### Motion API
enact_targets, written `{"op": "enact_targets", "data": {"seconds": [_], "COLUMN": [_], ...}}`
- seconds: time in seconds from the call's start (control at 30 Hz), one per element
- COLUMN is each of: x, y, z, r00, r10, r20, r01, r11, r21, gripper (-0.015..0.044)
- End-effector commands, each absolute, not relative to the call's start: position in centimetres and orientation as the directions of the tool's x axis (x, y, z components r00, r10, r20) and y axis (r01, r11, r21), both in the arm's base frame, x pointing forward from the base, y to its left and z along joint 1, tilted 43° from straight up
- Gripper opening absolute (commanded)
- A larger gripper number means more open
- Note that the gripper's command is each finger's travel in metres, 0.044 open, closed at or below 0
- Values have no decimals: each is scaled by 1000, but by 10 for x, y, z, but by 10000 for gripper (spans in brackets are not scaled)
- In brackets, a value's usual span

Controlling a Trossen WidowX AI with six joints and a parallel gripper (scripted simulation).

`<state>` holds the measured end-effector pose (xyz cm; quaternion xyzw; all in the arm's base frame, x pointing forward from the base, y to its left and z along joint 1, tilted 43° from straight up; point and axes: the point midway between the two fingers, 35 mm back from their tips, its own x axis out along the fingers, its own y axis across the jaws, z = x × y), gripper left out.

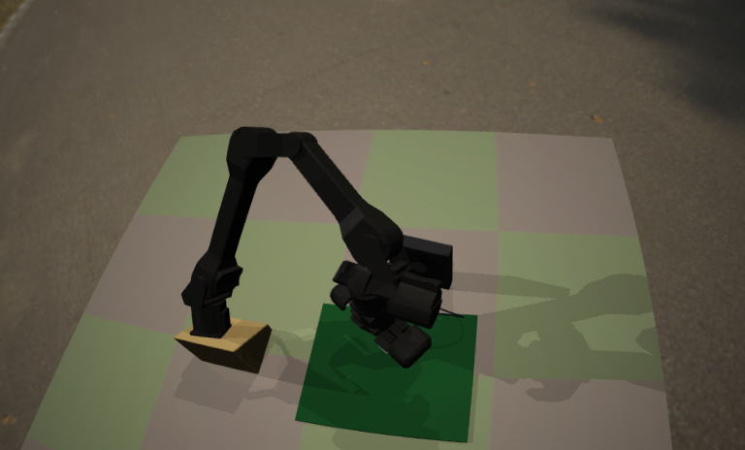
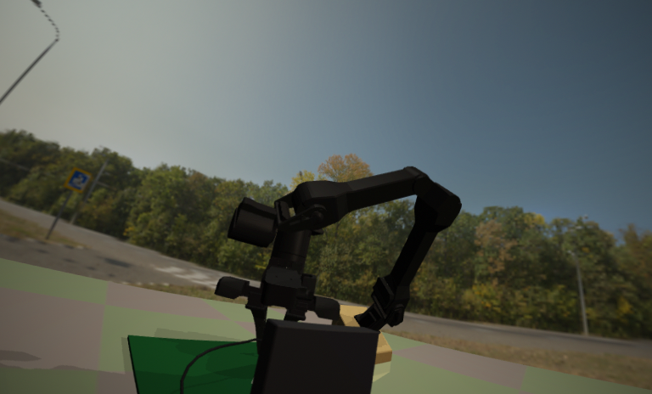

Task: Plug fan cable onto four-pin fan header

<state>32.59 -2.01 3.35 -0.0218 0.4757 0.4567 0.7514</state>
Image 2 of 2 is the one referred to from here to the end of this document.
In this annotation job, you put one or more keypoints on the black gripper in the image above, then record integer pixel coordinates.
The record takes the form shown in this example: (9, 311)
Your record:
(232, 288)

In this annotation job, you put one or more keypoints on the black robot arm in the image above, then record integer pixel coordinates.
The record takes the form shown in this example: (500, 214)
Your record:
(318, 204)

